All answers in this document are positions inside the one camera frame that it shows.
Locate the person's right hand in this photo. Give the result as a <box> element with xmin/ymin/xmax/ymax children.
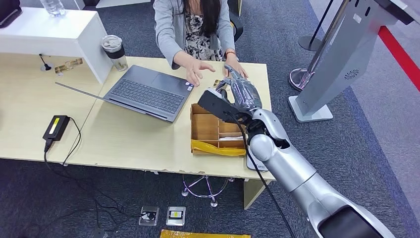
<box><xmin>185</xmin><ymin>60</ymin><xmax>216</xmax><ymax>88</ymax></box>

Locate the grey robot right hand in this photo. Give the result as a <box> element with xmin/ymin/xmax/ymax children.
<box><xmin>214</xmin><ymin>64</ymin><xmax>263</xmax><ymax>113</ymax></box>

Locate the person's left hand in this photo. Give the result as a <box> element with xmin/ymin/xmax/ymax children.
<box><xmin>223</xmin><ymin>56</ymin><xmax>249</xmax><ymax>79</ymax></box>

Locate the person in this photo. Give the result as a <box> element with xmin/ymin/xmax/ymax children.
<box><xmin>153</xmin><ymin>0</ymin><xmax>249</xmax><ymax>88</ymax></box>

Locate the gold patterned card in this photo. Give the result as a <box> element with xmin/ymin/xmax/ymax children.
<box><xmin>54</xmin><ymin>58</ymin><xmax>84</xmax><ymax>74</ymax></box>

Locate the grey laptop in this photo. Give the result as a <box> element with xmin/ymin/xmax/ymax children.
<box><xmin>55</xmin><ymin>64</ymin><xmax>195</xmax><ymax>124</ymax></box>

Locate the wooden compartment box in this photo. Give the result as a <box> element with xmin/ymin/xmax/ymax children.
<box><xmin>190</xmin><ymin>103</ymin><xmax>247</xmax><ymax>157</ymax></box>

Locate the chrome stanchion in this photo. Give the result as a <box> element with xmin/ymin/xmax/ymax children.
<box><xmin>289</xmin><ymin>0</ymin><xmax>350</xmax><ymax>92</ymax></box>

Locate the black stanchion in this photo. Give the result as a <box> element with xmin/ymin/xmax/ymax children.
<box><xmin>298</xmin><ymin>0</ymin><xmax>334</xmax><ymax>52</ymax></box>

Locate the clear tumbler with black band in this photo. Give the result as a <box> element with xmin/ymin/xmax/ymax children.
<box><xmin>100</xmin><ymin>35</ymin><xmax>129</xmax><ymax>72</ymax></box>

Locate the white panel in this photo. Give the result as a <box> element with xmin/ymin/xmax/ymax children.
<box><xmin>96</xmin><ymin>0</ymin><xmax>154</xmax><ymax>9</ymax></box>

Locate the grey kiosk stand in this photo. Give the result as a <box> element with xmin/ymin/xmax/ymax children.
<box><xmin>288</xmin><ymin>0</ymin><xmax>420</xmax><ymax>123</ymax></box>

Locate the steel floor socket yellow label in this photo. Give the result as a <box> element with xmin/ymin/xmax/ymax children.
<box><xmin>165</xmin><ymin>206</ymin><xmax>186</xmax><ymax>227</ymax></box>

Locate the yellow floor tape square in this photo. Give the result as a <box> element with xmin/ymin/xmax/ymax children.
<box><xmin>160</xmin><ymin>229</ymin><xmax>252</xmax><ymax>238</ymax></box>

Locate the white desk riser shelf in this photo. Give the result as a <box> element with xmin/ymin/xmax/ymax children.
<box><xmin>0</xmin><ymin>7</ymin><xmax>114</xmax><ymax>85</ymax></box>

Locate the black power adapter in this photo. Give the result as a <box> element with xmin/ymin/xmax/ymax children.
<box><xmin>43</xmin><ymin>115</ymin><xmax>71</xmax><ymax>142</ymax></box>

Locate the steel floor socket with plug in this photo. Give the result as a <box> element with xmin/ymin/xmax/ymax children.
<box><xmin>139</xmin><ymin>206</ymin><xmax>160</xmax><ymax>227</ymax></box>

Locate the clear water bottle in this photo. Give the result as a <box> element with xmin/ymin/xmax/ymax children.
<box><xmin>41</xmin><ymin>0</ymin><xmax>67</xmax><ymax>18</ymax></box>

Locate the red barrier belt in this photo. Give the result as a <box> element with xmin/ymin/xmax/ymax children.
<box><xmin>378</xmin><ymin>25</ymin><xmax>420</xmax><ymax>92</ymax></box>

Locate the light wood side desk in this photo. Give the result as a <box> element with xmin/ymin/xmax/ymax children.
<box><xmin>0</xmin><ymin>52</ymin><xmax>105</xmax><ymax>164</ymax></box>

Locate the black device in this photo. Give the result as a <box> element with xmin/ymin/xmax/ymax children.
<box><xmin>0</xmin><ymin>0</ymin><xmax>24</xmax><ymax>29</ymax></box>

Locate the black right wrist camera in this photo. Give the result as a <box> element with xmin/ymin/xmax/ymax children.
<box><xmin>197</xmin><ymin>88</ymin><xmax>254</xmax><ymax>124</ymax></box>

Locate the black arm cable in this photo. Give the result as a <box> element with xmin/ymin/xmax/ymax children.
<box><xmin>224</xmin><ymin>111</ymin><xmax>297</xmax><ymax>238</ymax></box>

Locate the thin black adapter cable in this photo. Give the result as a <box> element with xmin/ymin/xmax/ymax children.
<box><xmin>61</xmin><ymin>117</ymin><xmax>82</xmax><ymax>166</ymax></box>

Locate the black mains cable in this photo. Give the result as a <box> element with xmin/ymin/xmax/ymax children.
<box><xmin>43</xmin><ymin>138</ymin><xmax>157</xmax><ymax>234</ymax></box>

